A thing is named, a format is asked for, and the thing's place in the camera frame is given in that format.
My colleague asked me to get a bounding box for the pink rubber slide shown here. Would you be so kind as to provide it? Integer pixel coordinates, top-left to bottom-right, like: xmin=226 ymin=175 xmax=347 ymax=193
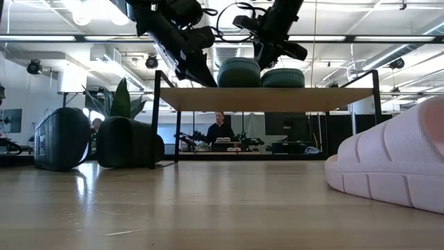
xmin=324 ymin=95 xmax=444 ymax=215

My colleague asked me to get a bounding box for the black metal table frame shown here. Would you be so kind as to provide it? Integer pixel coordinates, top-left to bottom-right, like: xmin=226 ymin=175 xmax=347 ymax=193
xmin=0 ymin=151 xmax=329 ymax=169

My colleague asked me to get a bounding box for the silver ventilation duct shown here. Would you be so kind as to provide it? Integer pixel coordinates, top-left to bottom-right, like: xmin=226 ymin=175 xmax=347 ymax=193
xmin=207 ymin=43 xmax=254 ymax=70

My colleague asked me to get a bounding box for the black partition panel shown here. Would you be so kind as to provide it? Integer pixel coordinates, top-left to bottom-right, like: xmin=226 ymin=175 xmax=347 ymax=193
xmin=264 ymin=112 xmax=312 ymax=143

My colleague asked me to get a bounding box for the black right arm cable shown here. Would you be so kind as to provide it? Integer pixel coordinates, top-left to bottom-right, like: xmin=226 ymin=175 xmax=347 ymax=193
xmin=215 ymin=1 xmax=258 ymax=44

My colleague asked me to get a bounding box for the wooden shelf with black frame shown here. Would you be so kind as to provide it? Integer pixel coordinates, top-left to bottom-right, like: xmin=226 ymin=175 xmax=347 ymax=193
xmin=151 ymin=69 xmax=382 ymax=170

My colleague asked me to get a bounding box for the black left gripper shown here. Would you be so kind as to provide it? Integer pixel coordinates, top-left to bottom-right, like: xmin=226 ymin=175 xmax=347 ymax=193
xmin=138 ymin=20 xmax=219 ymax=88

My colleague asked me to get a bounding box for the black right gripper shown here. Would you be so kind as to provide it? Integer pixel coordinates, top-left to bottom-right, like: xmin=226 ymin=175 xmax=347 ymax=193
xmin=232 ymin=13 xmax=309 ymax=70

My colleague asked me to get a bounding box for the black horizontal crossbar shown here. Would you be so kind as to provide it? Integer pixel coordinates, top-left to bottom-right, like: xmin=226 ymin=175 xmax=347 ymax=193
xmin=0 ymin=33 xmax=444 ymax=44

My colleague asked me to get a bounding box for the black rubber slide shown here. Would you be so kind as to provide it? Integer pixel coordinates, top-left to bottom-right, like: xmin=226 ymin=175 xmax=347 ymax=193
xmin=96 ymin=116 xmax=166 ymax=170
xmin=33 ymin=106 xmax=92 ymax=172

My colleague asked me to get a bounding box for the green plant in white pot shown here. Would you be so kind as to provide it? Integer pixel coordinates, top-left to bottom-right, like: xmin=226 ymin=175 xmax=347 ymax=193
xmin=82 ymin=76 xmax=148 ymax=119

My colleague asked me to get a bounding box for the green rubber slide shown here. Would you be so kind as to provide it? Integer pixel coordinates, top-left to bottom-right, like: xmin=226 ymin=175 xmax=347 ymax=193
xmin=260 ymin=67 xmax=306 ymax=88
xmin=216 ymin=57 xmax=262 ymax=88

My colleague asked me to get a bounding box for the white ceiling column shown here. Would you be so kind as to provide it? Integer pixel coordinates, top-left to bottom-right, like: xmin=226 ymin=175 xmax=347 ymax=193
xmin=57 ymin=67 xmax=87 ymax=94

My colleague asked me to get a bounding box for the background robot workstation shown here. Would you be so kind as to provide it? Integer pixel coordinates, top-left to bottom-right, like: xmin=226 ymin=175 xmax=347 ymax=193
xmin=178 ymin=130 xmax=265 ymax=153

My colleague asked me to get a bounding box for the person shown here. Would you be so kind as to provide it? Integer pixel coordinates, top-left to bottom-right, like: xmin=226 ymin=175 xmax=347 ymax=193
xmin=90 ymin=117 xmax=103 ymax=142
xmin=207 ymin=110 xmax=237 ymax=147

